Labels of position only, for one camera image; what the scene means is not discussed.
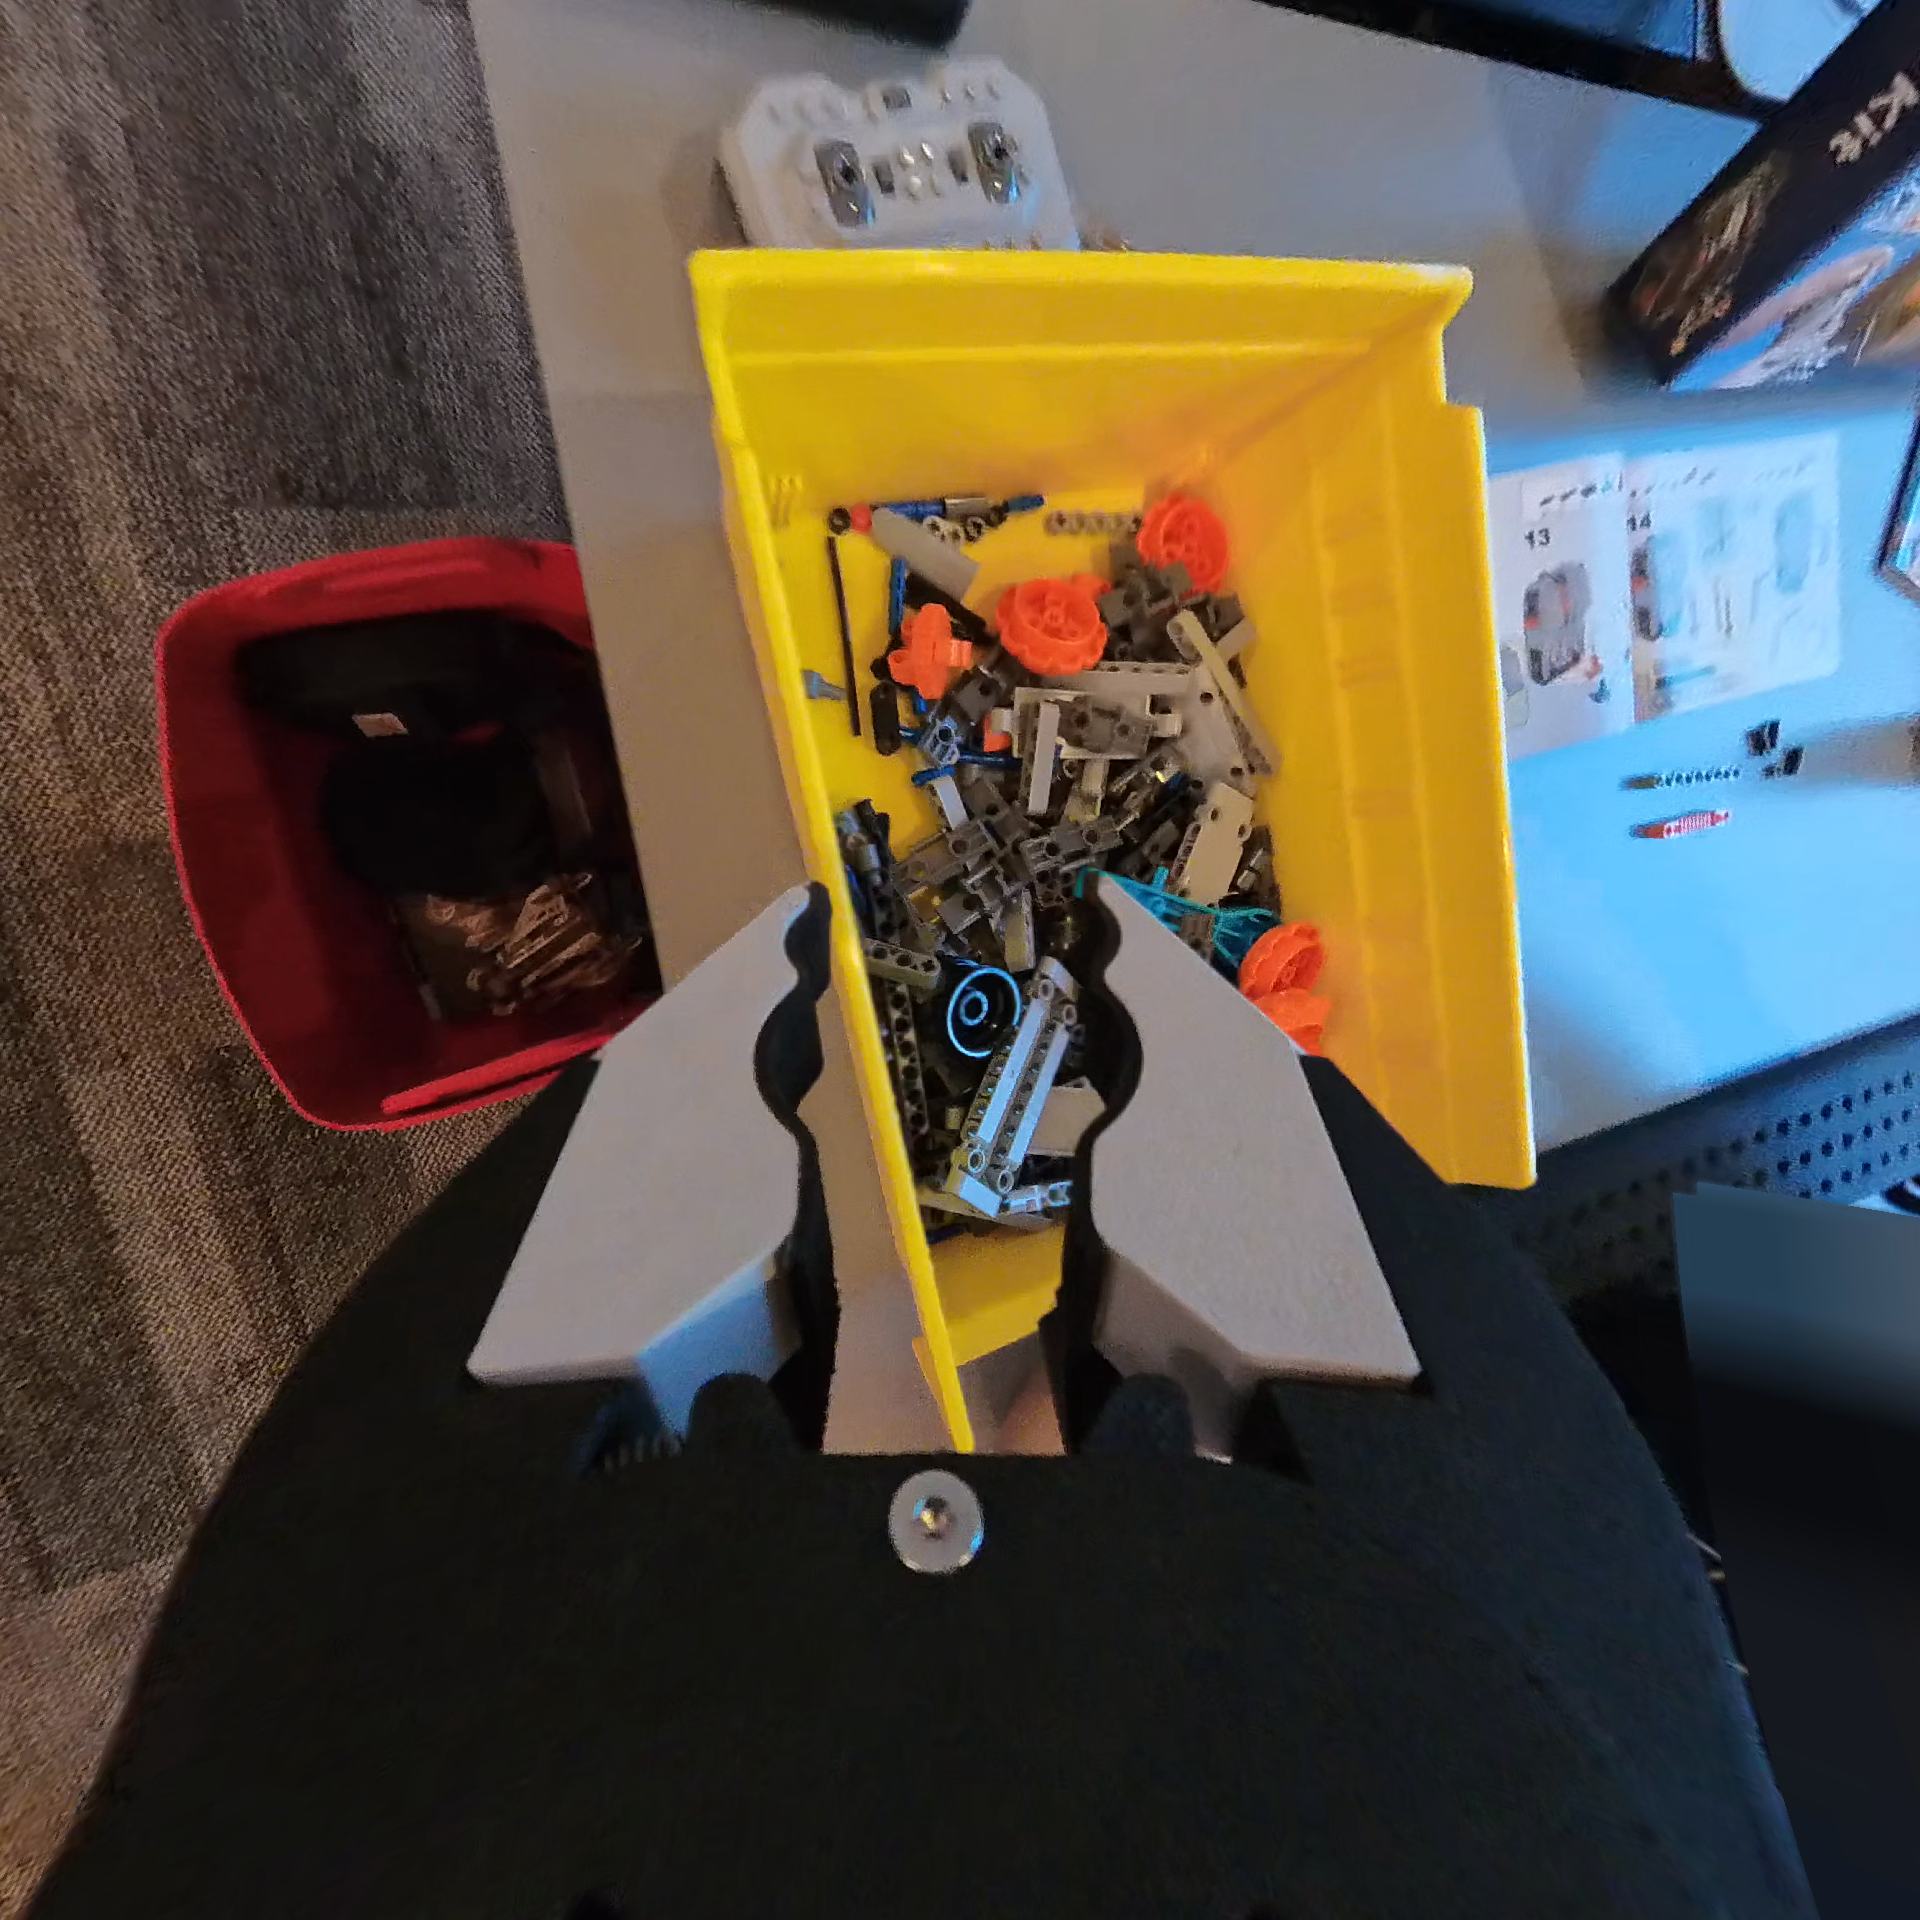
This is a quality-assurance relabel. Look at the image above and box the red storage crate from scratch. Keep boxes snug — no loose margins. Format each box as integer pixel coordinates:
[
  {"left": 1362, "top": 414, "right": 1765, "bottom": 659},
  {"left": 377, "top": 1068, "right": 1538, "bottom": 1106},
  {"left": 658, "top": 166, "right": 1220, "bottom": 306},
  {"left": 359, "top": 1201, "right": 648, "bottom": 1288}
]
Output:
[{"left": 156, "top": 540, "right": 658, "bottom": 1132}]

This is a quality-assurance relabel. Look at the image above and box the yellow plastic bin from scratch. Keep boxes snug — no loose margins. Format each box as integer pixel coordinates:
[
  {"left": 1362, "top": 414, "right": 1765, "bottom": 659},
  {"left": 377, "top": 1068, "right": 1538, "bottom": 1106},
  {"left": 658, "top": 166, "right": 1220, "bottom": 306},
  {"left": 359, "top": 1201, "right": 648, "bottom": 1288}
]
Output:
[{"left": 685, "top": 245, "right": 1543, "bottom": 1461}]

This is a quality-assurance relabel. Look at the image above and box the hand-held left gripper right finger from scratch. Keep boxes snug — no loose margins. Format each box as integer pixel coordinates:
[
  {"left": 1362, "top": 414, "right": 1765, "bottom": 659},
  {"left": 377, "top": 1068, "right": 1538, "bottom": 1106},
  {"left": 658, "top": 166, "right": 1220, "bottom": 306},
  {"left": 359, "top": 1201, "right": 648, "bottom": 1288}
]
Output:
[{"left": 1049, "top": 878, "right": 1420, "bottom": 1443}]

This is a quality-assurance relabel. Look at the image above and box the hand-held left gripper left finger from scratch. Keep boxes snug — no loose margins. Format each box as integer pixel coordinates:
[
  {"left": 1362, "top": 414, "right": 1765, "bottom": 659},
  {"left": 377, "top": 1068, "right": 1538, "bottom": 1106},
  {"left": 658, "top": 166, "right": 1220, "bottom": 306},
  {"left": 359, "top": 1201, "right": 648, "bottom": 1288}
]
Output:
[{"left": 475, "top": 883, "right": 840, "bottom": 1443}]

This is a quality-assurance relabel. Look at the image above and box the open instruction manual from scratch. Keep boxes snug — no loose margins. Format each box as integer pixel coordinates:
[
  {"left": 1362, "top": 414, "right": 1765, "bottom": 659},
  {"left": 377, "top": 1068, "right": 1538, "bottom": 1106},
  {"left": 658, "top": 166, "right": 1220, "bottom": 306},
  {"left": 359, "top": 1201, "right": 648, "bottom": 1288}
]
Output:
[{"left": 1490, "top": 428, "right": 1847, "bottom": 765}]

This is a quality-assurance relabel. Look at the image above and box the white remote controller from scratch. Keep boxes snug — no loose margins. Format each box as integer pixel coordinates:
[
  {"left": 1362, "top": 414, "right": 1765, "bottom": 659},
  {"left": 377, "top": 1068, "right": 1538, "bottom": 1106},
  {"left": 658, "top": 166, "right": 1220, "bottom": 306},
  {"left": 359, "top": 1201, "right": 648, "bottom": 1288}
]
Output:
[{"left": 720, "top": 60, "right": 1084, "bottom": 252}]

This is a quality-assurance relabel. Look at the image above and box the grey desk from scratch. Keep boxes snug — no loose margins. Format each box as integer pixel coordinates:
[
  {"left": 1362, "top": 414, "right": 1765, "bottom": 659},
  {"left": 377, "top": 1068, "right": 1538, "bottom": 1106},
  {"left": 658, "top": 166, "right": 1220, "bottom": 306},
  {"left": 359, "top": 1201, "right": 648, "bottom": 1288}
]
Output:
[{"left": 475, "top": 0, "right": 1920, "bottom": 1174}]

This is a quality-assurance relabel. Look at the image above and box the blue robot kit box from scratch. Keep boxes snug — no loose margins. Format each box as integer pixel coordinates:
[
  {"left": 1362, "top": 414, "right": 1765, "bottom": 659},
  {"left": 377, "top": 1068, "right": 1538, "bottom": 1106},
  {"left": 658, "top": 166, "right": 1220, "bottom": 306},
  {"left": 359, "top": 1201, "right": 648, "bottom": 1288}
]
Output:
[{"left": 1608, "top": 60, "right": 1920, "bottom": 383}]

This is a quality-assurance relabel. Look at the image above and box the pile of building block parts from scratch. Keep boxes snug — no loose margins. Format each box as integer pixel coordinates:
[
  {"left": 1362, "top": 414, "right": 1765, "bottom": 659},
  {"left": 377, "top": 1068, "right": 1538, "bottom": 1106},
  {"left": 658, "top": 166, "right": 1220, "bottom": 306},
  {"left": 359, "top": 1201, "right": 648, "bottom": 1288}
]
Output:
[{"left": 806, "top": 481, "right": 1337, "bottom": 1231}]

